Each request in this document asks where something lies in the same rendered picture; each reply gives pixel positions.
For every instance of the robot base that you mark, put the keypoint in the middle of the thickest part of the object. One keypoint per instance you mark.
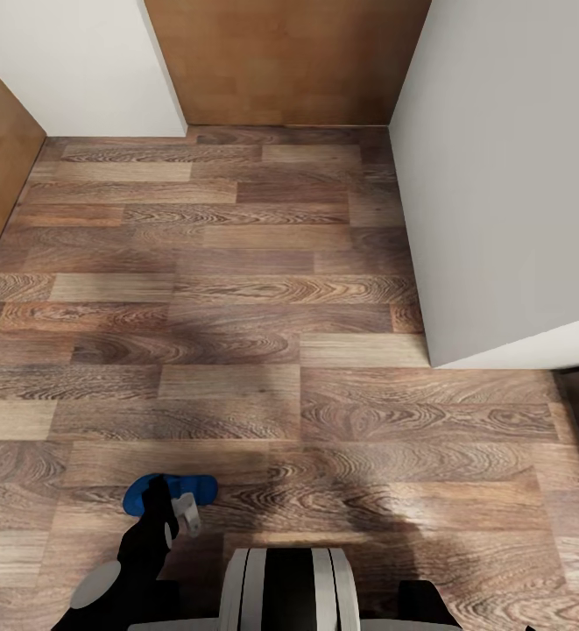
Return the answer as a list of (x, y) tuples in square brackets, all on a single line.
[(420, 608)]

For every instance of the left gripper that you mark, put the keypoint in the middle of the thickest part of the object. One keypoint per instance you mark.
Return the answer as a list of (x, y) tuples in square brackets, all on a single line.
[(158, 496)]

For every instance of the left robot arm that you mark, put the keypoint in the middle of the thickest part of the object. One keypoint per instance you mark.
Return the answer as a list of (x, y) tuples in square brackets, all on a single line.
[(110, 596)]

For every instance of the robot trunk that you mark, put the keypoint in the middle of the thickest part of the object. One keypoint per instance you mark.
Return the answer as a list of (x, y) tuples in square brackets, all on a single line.
[(289, 589)]

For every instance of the sandal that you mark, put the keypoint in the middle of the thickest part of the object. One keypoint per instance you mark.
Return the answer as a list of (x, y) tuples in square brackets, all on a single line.
[(204, 488)]

